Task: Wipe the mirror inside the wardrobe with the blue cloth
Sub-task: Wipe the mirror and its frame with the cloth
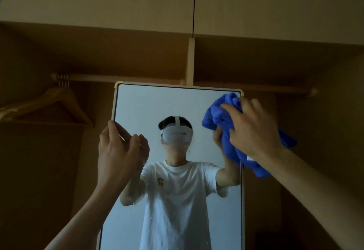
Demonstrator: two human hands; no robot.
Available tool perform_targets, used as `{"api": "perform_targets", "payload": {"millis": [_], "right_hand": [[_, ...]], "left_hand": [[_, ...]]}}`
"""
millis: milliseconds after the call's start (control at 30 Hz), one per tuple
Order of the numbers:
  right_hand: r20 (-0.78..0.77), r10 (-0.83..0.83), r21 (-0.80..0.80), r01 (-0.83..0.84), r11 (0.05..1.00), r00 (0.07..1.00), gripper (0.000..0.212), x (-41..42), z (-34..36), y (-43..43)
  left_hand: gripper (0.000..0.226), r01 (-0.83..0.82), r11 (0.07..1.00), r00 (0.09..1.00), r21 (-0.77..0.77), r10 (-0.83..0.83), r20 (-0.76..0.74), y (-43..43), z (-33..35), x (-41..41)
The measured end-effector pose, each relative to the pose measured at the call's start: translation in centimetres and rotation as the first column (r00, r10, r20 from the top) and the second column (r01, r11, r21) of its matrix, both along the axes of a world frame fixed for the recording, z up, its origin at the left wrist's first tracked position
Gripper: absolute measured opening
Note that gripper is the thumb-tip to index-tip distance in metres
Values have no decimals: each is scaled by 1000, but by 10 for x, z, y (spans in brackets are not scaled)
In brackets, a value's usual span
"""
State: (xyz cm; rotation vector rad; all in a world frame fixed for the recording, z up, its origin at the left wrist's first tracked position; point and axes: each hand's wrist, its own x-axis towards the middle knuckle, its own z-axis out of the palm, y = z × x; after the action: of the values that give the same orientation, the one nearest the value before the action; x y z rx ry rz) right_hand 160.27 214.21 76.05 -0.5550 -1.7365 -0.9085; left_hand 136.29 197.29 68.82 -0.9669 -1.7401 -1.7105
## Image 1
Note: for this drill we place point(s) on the person's right hand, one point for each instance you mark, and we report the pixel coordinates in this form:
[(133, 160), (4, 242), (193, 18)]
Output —
[(253, 133)]

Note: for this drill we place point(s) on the person's left hand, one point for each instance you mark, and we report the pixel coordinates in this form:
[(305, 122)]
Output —
[(116, 161)]

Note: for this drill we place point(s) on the blue microfibre cloth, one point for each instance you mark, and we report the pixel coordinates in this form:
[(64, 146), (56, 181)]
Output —
[(219, 116)]

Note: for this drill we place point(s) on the tall framed mirror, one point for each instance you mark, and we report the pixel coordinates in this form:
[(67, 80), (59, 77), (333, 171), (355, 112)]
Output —
[(142, 107)]

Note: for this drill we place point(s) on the wooden wardrobe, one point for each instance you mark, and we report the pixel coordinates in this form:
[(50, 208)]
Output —
[(42, 173)]

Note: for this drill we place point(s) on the person's right forearm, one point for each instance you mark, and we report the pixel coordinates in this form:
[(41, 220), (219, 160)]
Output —
[(318, 190)]

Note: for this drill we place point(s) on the person's left forearm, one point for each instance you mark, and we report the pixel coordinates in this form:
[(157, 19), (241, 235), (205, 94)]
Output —
[(85, 218)]

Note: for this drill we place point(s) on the wooden clothes hanger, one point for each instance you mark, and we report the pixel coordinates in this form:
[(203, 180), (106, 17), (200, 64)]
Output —
[(17, 110), (34, 104), (74, 107)]

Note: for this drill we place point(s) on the wooden clothes rail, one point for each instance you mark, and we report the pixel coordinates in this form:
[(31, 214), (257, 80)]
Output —
[(128, 78)]

